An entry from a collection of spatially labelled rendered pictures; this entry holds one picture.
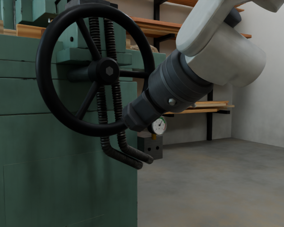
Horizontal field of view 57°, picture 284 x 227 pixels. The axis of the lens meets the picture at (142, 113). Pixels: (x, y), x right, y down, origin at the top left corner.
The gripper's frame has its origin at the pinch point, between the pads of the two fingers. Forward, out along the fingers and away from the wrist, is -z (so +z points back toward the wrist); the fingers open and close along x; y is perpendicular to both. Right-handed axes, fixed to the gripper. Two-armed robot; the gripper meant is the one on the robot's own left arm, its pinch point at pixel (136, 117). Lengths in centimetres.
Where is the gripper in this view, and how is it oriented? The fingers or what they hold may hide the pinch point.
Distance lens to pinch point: 54.6
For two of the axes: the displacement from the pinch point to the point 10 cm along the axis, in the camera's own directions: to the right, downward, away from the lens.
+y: -6.1, -7.9, 0.4
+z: 5.3, -4.5, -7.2
